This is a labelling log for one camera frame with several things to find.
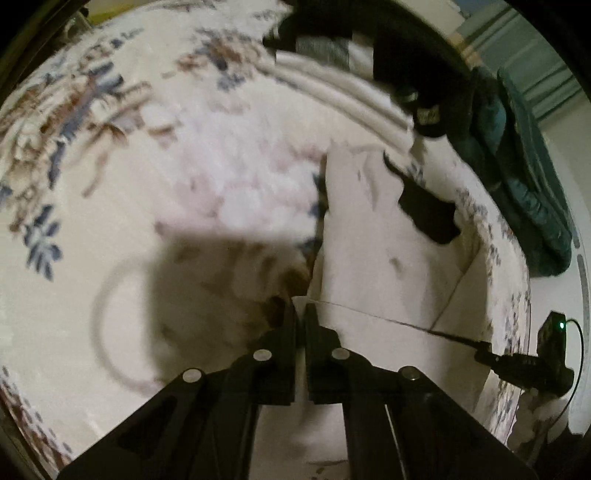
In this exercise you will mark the white floral blanket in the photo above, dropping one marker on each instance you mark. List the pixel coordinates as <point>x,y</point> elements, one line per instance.
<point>138,184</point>

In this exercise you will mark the teal quilted jacket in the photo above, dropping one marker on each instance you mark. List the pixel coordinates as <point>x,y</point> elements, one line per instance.
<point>521,175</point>

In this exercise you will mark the white garment with black patch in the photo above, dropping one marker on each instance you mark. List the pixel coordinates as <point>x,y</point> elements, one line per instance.
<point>369,258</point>

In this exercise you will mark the black clothes pile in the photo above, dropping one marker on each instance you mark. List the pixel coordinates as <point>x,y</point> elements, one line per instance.
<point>415,69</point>

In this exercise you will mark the grey cloth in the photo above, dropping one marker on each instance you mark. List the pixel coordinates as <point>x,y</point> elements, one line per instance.
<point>323,48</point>

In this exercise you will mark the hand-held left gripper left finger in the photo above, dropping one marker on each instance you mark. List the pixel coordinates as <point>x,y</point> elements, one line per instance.
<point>282,355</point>

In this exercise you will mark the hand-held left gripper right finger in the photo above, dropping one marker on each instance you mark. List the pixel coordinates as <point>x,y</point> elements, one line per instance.
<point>318,355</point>

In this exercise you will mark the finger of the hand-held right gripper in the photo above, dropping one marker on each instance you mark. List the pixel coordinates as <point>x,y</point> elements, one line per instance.
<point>466,340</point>

